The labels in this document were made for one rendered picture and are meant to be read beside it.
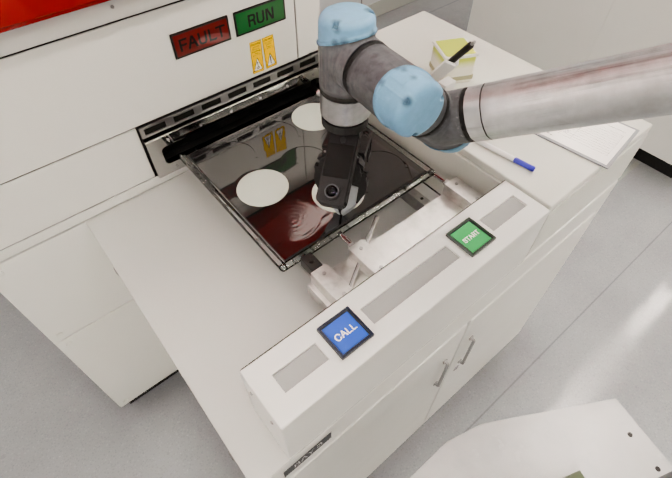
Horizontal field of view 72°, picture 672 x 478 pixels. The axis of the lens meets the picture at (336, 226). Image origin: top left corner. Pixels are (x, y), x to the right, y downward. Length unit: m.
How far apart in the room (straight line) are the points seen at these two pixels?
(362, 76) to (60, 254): 0.76
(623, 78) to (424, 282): 0.36
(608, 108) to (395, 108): 0.23
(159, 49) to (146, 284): 0.42
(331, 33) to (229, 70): 0.45
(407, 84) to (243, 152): 0.52
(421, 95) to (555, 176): 0.43
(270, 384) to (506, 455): 0.36
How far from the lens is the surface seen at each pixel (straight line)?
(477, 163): 0.90
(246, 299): 0.85
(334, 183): 0.69
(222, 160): 0.98
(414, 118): 0.56
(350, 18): 0.62
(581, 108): 0.61
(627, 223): 2.38
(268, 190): 0.90
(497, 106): 0.63
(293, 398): 0.61
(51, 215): 1.04
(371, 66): 0.58
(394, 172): 0.93
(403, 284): 0.70
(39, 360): 1.97
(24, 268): 1.11
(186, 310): 0.86
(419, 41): 1.22
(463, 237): 0.76
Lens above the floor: 1.54
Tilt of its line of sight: 50 degrees down
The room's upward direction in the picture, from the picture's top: straight up
